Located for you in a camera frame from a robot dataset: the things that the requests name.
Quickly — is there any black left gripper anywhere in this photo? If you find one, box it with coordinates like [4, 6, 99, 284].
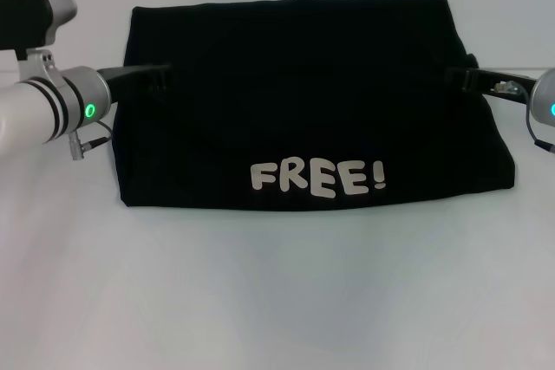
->
[95, 63, 174, 105]

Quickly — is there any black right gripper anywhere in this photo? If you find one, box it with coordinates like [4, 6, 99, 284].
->
[445, 65, 539, 107]

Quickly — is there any black T-shirt with FREE print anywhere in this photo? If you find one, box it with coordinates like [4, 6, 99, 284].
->
[113, 0, 520, 211]

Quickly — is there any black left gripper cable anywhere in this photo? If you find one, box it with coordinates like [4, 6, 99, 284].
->
[67, 120, 114, 162]

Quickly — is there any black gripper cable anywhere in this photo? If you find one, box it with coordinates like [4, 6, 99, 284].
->
[493, 79, 555, 150]
[67, 120, 114, 162]

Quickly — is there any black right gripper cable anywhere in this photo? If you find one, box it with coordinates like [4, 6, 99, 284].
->
[493, 79, 555, 150]

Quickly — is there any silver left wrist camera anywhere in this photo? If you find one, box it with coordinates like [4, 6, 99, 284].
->
[0, 0, 78, 85]

